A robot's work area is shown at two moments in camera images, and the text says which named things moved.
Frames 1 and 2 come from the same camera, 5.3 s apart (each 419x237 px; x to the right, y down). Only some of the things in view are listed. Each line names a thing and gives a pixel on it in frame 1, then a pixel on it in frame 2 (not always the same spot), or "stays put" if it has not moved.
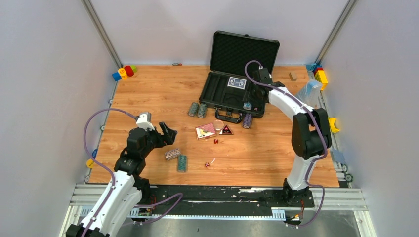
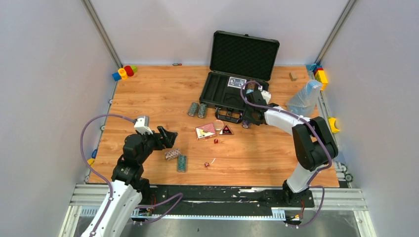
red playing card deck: (206, 131) stays put
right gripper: (251, 99) → (246, 116)
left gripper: (160, 136) stays put
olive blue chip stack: (202, 110) stays put
